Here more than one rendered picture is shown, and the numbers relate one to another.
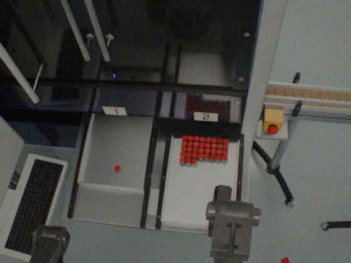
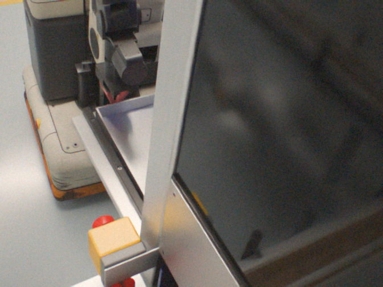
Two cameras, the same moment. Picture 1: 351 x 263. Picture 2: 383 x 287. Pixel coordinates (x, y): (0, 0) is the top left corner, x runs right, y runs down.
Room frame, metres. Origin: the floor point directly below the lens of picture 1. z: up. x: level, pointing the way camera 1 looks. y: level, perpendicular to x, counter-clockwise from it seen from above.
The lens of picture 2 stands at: (0.96, -0.60, 1.70)
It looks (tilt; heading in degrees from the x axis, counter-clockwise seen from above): 47 degrees down; 130
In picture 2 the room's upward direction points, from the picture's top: 11 degrees clockwise
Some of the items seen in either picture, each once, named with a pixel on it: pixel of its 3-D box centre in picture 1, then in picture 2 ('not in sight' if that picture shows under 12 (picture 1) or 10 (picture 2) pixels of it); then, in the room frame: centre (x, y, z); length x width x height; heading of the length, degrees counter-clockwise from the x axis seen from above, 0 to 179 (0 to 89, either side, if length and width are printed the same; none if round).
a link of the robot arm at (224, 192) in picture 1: (220, 202); (126, 44); (0.33, -0.10, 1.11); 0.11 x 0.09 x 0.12; 164
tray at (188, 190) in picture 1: (201, 180); (177, 148); (0.47, -0.06, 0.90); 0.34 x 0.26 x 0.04; 167
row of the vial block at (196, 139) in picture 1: (205, 141); not in sight; (0.63, -0.09, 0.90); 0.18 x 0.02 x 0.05; 77
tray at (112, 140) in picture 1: (116, 146); not in sight; (0.66, 0.25, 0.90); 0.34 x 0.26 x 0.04; 167
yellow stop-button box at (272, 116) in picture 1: (272, 118); (115, 250); (0.65, -0.35, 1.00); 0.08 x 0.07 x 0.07; 167
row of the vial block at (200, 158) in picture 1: (204, 158); not in sight; (0.56, -0.08, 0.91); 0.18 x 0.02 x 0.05; 77
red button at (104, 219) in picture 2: (272, 128); (105, 228); (0.60, -0.34, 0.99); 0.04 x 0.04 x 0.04; 77
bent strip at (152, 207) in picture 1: (153, 194); not in sight; (0.44, 0.12, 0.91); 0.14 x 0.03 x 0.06; 167
